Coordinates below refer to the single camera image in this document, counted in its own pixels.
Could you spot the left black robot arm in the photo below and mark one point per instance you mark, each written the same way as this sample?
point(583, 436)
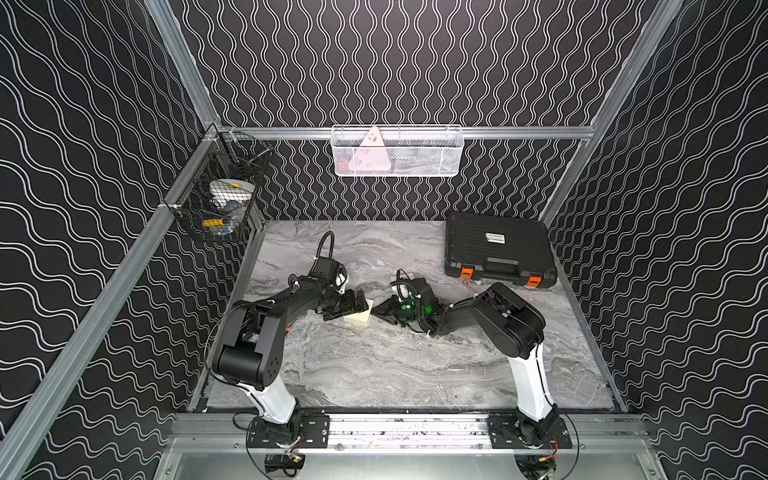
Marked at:
point(249, 352)

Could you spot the black plastic tool case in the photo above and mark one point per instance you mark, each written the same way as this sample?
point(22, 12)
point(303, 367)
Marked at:
point(515, 250)

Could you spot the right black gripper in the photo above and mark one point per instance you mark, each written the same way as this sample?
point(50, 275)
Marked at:
point(389, 310)

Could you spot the aluminium front rail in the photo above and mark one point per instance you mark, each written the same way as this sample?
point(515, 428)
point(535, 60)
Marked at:
point(414, 433)

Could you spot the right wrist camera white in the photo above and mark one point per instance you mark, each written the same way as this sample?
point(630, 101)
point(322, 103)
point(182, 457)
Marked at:
point(405, 289)

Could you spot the white wire wall basket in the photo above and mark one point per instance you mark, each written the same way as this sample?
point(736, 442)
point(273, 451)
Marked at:
point(415, 150)

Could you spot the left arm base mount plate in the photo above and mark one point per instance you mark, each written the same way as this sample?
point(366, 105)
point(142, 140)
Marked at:
point(301, 431)

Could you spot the black wire corner basket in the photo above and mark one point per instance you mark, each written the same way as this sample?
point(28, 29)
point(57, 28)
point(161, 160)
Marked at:
point(217, 205)

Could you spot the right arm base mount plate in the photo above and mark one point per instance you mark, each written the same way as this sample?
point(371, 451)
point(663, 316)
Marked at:
point(518, 432)

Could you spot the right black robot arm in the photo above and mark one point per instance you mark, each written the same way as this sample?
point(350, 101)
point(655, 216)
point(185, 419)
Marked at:
point(513, 326)

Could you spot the pink triangular card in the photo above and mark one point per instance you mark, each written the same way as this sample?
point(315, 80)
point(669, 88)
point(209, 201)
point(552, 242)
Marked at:
point(371, 156)

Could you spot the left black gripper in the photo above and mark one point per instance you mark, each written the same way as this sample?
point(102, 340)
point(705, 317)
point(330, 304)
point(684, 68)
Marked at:
point(339, 302)

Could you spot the cream drawer jewelry box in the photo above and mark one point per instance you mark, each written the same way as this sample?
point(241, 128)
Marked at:
point(360, 318)

